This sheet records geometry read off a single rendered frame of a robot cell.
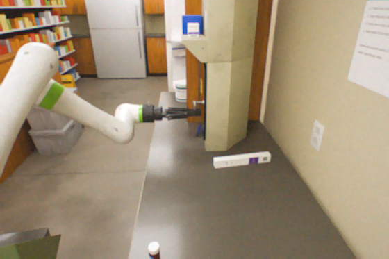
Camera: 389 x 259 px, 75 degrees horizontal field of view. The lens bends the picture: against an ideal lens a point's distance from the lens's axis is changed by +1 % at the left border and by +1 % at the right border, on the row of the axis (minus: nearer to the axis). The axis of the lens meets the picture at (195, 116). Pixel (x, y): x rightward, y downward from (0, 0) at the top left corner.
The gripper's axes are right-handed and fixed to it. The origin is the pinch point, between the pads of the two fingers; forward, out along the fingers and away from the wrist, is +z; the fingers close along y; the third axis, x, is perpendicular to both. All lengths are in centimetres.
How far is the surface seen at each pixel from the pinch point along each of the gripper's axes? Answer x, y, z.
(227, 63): -26.2, -5.3, 14.9
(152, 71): 102, 496, -75
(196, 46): -33.8, -5.3, 0.9
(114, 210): 114, 53, -67
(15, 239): 20, -55, -63
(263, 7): -49, 32, 41
